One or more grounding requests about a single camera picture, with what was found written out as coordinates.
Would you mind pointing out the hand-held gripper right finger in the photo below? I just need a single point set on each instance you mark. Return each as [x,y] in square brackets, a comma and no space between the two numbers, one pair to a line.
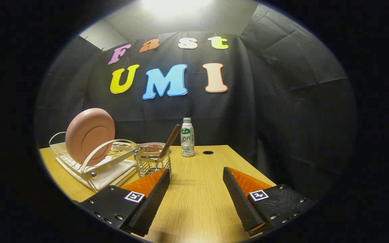
[240,202]

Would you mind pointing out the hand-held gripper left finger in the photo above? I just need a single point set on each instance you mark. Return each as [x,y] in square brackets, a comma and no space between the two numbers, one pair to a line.
[154,202]

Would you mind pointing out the pink plate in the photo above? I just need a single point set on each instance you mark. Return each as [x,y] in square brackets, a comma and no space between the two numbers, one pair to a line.
[89,135]

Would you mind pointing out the beige plate with meat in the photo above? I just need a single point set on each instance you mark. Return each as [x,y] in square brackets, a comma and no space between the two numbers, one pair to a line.
[145,145]

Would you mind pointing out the white divided bean dish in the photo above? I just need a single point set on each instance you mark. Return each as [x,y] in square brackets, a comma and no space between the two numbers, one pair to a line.
[122,145]

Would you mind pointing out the red meat piece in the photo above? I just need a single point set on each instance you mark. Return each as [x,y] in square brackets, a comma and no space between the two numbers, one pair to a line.
[151,148]

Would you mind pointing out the white green-labelled bottle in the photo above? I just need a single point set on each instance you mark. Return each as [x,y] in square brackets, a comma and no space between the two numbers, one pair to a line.
[187,138]

